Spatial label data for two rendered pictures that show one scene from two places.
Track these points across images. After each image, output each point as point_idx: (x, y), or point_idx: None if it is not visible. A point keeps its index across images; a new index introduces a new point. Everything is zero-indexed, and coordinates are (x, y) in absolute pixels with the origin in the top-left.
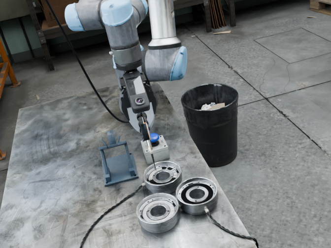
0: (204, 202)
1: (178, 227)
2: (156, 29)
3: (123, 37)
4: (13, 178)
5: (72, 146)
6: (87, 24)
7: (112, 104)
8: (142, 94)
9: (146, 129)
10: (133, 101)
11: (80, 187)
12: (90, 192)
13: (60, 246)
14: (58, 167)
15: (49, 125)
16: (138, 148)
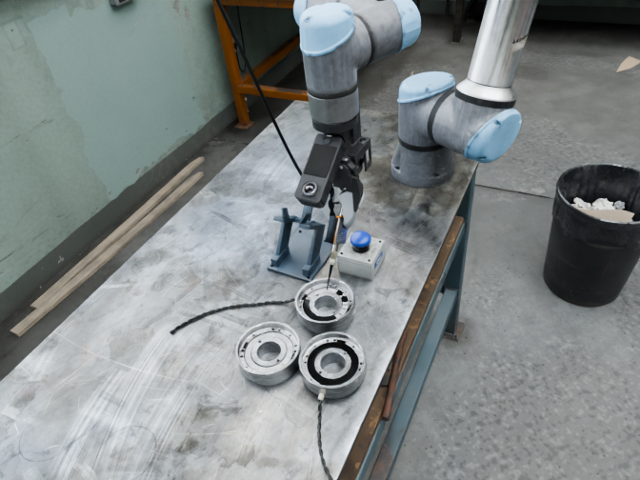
0: (320, 386)
1: (276, 390)
2: (474, 64)
3: (318, 78)
4: (205, 195)
5: (292, 188)
6: None
7: (392, 149)
8: (319, 180)
9: (334, 228)
10: (302, 184)
11: (245, 251)
12: (247, 267)
13: (159, 315)
14: (253, 208)
15: (299, 142)
16: None
